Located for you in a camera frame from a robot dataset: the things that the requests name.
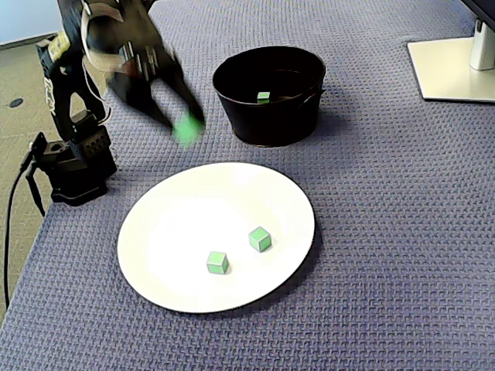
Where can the small green cube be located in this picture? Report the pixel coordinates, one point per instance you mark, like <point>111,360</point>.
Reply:
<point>263,96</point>
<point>217,263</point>
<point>187,131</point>
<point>259,239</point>

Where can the black round floor cap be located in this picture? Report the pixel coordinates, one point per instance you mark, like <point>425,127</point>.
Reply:
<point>16,103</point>

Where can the white round plate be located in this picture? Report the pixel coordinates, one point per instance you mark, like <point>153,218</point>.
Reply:
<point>185,286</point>

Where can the blue waffle cloth mat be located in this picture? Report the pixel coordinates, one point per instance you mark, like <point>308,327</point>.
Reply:
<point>386,232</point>

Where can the black round container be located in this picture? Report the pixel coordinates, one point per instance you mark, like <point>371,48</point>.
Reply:
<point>270,123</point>

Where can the white monitor stand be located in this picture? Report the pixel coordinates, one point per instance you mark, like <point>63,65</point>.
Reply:
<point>444,69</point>

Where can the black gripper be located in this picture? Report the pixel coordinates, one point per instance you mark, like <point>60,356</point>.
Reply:
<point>162,79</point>

